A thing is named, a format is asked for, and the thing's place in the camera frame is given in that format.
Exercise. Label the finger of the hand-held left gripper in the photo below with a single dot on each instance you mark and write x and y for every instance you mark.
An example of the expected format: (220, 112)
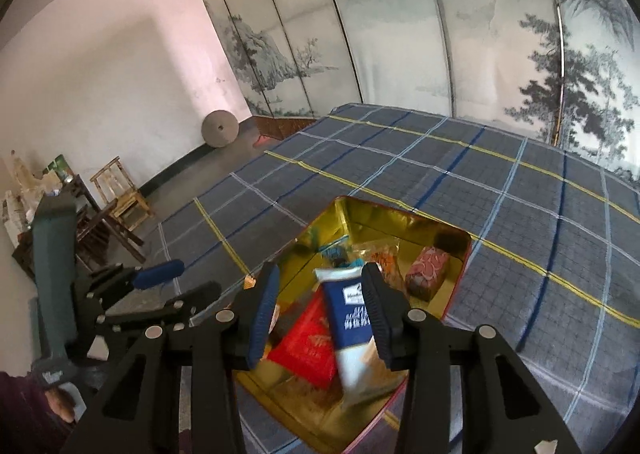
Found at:
(160, 274)
(175, 309)

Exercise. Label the painted landscape folding screen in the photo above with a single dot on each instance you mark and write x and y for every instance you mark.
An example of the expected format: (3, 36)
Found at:
(390, 33)

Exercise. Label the person's left forearm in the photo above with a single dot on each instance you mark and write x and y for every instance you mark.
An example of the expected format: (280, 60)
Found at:
(25, 414)

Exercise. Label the small blue-edged clear packet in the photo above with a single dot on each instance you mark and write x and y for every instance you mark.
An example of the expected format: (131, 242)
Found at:
(335, 251)

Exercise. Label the pink patterned snack packet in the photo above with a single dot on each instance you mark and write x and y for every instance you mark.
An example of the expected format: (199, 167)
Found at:
(427, 271)

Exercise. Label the green printed box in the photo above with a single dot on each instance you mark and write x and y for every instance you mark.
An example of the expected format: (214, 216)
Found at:
(57, 168)

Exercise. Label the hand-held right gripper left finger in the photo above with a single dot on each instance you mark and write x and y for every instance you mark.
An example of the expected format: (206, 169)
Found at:
(262, 319)

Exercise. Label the dark wooden chair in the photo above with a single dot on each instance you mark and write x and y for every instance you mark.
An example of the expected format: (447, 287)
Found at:
(100, 229)

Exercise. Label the red tin box gold inside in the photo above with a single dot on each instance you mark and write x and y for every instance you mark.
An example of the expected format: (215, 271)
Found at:
(360, 219)

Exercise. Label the person's left hand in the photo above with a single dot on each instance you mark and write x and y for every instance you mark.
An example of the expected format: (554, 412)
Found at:
(61, 404)

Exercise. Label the red snack packet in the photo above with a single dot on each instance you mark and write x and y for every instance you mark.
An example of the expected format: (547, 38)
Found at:
(305, 344)

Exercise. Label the clear orange snack sticks packet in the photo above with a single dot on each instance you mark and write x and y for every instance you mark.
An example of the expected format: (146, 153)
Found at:
(387, 261)

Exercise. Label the round grey millstone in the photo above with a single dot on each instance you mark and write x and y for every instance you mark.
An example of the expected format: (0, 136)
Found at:
(220, 128)

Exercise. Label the navy and white snack packet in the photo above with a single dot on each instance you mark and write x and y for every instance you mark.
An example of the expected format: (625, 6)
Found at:
(345, 319)

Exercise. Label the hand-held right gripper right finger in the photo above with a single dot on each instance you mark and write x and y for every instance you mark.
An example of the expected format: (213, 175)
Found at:
(382, 319)

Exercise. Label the light wooden stool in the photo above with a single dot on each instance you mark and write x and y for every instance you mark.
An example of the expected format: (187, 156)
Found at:
(125, 204)

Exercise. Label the white plastic bag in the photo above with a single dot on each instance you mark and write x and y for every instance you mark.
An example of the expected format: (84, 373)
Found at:
(20, 194)

